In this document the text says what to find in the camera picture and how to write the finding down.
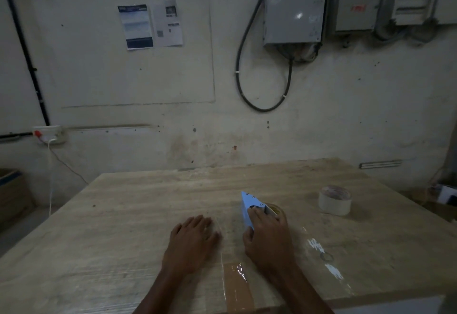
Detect blue printed paper sheet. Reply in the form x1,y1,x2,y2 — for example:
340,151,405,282
117,4,154,50

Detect grey conduit cables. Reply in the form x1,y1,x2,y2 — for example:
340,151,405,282
373,0,457,44

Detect person's right hand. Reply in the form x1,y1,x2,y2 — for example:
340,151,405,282
242,207,298,276

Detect white printed paper sheet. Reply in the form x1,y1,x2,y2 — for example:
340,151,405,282
151,0,184,47

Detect white breaker box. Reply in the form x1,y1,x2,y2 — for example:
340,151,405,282
390,0,435,26

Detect person's right forearm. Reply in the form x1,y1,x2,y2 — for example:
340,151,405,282
269,263,335,314

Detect large grey electrical box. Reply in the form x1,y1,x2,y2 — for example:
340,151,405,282
263,0,326,46

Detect white power cable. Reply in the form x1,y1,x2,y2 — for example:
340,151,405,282
47,138,58,217

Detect person's left forearm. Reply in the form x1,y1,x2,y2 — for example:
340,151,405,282
133,267,195,314

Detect white tape roll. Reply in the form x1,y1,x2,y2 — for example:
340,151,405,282
318,185,353,217

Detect white socket with red switch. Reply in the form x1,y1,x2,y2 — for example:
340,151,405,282
32,125,67,145

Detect person's left hand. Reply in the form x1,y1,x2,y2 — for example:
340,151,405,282
162,214,223,276

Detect brown cardboard box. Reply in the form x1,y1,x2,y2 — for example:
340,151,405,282
0,169,35,226

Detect black looped cable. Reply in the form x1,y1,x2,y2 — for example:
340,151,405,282
234,0,294,113

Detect thin black wire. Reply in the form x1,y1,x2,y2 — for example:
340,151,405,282
53,145,89,185

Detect black wall pipe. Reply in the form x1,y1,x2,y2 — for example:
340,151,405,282
0,0,51,127

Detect grey box with red label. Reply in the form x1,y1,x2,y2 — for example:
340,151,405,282
329,0,382,33

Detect open cardboard box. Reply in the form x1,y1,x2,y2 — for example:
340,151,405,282
424,181,457,224

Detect brown tape strip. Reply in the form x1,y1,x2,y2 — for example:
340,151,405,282
221,262,256,314

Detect blue tape dispenser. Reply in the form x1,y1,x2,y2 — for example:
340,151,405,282
240,191,286,232

